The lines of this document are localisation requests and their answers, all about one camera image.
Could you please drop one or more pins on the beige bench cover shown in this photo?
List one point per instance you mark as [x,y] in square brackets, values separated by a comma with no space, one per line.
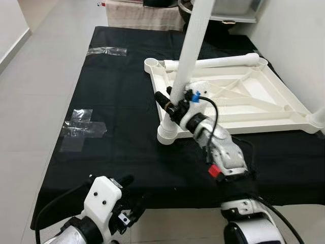
[142,18]

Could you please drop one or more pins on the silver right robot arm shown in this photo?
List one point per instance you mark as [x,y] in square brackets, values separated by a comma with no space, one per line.
[226,152]

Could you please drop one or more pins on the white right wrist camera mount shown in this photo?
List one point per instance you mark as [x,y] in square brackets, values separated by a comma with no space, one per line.
[189,119]

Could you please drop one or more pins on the crossed clear tape strips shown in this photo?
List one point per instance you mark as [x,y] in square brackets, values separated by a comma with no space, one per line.
[81,129]

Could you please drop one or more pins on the clear plastic storage box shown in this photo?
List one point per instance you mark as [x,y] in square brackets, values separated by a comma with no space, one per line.
[238,7]

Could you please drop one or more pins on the yellow rubber band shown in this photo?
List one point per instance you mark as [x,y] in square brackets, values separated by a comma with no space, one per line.
[169,107]

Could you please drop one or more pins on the white plastic table top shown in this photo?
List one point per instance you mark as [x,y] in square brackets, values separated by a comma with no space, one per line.
[274,124]

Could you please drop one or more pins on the black table cloth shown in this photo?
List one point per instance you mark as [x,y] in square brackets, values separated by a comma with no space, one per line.
[117,152]

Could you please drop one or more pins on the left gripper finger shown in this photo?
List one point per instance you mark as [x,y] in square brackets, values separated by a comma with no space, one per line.
[138,204]
[126,181]

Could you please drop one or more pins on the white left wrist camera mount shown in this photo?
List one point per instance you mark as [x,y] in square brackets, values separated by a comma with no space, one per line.
[101,201]

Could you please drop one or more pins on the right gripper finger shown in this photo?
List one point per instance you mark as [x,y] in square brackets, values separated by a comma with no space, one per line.
[169,89]
[163,100]

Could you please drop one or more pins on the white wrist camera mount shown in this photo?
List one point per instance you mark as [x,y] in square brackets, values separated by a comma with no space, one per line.
[189,119]
[101,201]

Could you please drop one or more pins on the long clear tape strip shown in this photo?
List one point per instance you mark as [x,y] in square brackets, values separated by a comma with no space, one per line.
[106,51]

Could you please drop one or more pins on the black wok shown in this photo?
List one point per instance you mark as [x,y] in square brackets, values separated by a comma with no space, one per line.
[226,28]

